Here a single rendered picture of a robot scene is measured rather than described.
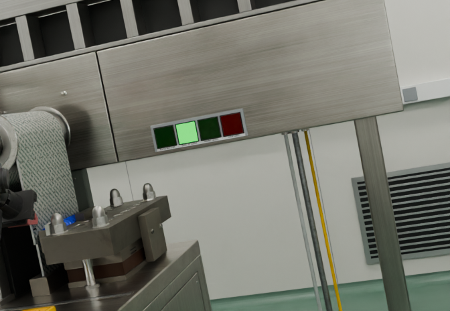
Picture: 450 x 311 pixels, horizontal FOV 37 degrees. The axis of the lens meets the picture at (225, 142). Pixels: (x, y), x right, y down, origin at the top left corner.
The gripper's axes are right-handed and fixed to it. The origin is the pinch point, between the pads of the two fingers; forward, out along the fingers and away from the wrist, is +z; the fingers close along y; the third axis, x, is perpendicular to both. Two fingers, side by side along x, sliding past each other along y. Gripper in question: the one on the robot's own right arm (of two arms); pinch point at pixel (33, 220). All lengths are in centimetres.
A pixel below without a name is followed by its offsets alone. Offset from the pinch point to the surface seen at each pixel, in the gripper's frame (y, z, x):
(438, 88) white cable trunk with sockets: 110, 221, 135
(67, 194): 0.3, 13.9, 11.5
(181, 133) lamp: 28.6, 20.0, 25.9
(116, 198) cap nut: 7.7, 26.0, 13.9
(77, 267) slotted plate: 8.1, 6.2, -10.2
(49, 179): 0.3, 5.0, 12.1
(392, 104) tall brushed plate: 81, 22, 24
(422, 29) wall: 107, 207, 168
